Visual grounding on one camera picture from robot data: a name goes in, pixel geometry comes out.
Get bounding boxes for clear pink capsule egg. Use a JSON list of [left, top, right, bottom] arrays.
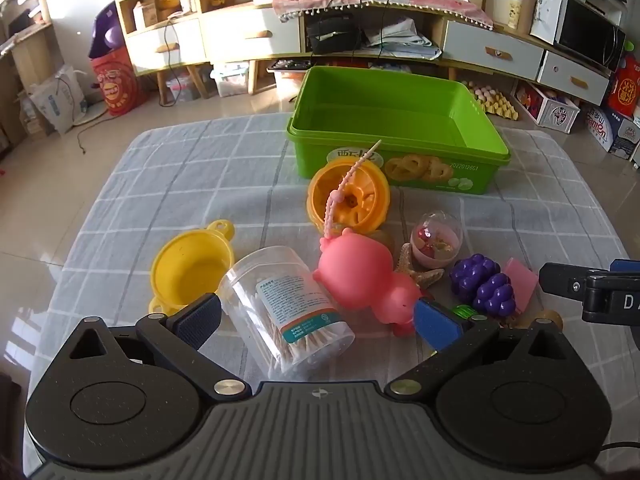
[[410, 211, 463, 268]]

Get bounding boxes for brown toy octopus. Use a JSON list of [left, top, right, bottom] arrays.
[[502, 309, 565, 332]]

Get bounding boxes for beige starfish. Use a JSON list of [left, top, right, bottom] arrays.
[[395, 242, 446, 292]]

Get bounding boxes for tall paper cup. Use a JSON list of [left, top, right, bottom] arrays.
[[507, 0, 532, 31]]

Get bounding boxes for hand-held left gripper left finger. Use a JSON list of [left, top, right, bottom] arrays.
[[56, 293, 252, 404]]

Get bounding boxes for thin floor cable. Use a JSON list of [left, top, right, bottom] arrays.
[[75, 109, 112, 157]]

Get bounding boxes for grey checked tablecloth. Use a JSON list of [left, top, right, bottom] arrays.
[[59, 110, 632, 396]]

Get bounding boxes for white printed crate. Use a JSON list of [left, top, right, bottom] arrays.
[[514, 80, 582, 135]]

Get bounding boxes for small grey drawer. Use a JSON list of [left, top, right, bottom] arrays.
[[537, 51, 612, 107]]

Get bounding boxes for wooden TV cabinet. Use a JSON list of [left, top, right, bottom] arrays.
[[200, 0, 626, 107]]

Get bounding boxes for orange toy wheel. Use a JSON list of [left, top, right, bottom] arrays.
[[306, 156, 391, 235]]

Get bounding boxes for egg tray with eggs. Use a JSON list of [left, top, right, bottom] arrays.
[[461, 79, 519, 122]]

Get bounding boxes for black microwave oven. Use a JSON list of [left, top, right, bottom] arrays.
[[552, 0, 627, 74]]

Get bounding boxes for clear cotton swab jar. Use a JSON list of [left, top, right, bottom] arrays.
[[217, 246, 357, 375]]

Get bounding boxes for yellow toy pot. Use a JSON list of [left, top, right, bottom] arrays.
[[148, 218, 236, 317]]

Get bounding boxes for white plastic bag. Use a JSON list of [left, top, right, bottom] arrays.
[[27, 64, 89, 137]]

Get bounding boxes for purple toy grapes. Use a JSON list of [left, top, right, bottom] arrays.
[[449, 253, 517, 318]]

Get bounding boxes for black tool tray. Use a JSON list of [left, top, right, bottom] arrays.
[[267, 59, 314, 73]]

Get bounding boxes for red printed bag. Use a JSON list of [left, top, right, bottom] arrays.
[[90, 52, 147, 119]]

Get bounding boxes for purple plastic toy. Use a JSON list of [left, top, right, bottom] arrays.
[[88, 2, 127, 59]]

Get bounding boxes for red gift box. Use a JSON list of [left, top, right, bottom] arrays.
[[607, 54, 640, 121]]

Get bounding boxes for white drawer with wooden handle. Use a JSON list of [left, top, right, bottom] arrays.
[[126, 19, 207, 75], [201, 6, 302, 57]]

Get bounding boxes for clear storage bin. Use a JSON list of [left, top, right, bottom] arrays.
[[165, 72, 205, 104], [210, 62, 251, 99]]

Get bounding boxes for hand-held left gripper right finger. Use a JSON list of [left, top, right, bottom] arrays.
[[384, 297, 581, 404]]

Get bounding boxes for wide grey drawer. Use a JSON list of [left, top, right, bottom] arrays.
[[442, 19, 544, 80]]

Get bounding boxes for black bag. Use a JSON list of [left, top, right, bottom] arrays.
[[306, 14, 362, 56]]

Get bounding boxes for pile of papers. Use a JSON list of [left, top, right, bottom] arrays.
[[362, 16, 444, 60]]

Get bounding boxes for pink pig toy with strap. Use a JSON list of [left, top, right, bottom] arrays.
[[311, 139, 426, 337]]

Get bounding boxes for green plastic box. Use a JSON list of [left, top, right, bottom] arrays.
[[286, 65, 512, 196]]

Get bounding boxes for pink block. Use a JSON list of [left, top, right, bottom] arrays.
[[502, 257, 540, 313]]

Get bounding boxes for white box with drawing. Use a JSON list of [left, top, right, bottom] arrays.
[[529, 0, 567, 46]]

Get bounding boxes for white noodle carton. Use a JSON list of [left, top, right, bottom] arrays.
[[584, 106, 640, 160]]

